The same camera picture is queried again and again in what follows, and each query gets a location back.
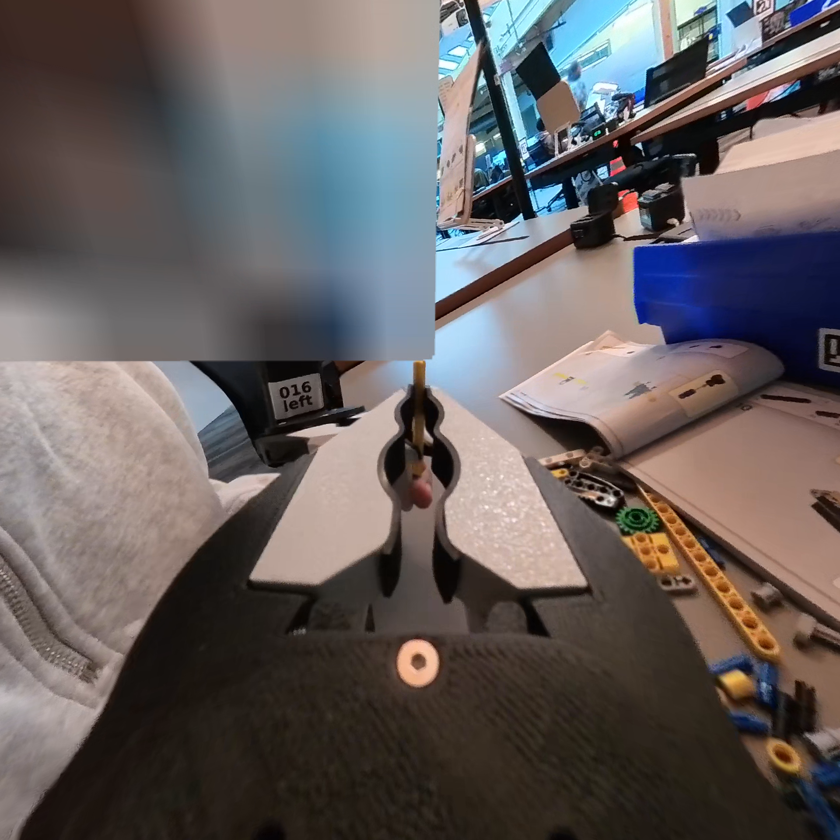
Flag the pile of loose lego pieces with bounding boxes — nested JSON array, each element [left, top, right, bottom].
[[538, 446, 840, 840]]

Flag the black charger block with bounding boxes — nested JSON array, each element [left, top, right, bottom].
[[570, 185, 619, 250], [638, 182, 685, 232]]

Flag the black laptop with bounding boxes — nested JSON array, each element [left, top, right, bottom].
[[644, 36, 711, 109]]

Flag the grey table with brown edge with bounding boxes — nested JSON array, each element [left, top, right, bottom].
[[435, 203, 657, 320]]

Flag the white cardboard box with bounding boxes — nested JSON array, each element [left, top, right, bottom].
[[681, 118, 840, 240]]

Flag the grey zip sweatshirt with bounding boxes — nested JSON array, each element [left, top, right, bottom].
[[0, 361, 283, 840]]

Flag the brown cardboard sheet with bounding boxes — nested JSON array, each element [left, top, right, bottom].
[[538, 82, 583, 135]]

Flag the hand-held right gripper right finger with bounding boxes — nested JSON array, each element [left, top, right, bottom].
[[423, 386, 589, 605]]

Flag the black metal post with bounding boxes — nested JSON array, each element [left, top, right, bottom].
[[465, 0, 538, 221]]

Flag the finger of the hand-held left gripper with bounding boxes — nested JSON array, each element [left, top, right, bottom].
[[397, 427, 437, 490]]

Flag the blue plastic bin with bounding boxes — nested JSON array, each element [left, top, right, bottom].
[[632, 230, 840, 385]]

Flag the long background desk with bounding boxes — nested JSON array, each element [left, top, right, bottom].
[[630, 42, 840, 145]]

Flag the black power tool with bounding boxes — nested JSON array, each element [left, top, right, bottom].
[[607, 154, 698, 191]]

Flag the thin yellow lego beam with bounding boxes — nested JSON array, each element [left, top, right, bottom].
[[411, 361, 429, 480]]

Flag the wooden display board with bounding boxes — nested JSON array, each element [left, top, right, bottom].
[[436, 42, 506, 235]]

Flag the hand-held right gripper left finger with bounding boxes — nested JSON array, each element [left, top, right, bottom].
[[248, 387, 413, 595]]

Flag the open lego instruction booklet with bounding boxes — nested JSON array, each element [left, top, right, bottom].
[[500, 330, 840, 631]]

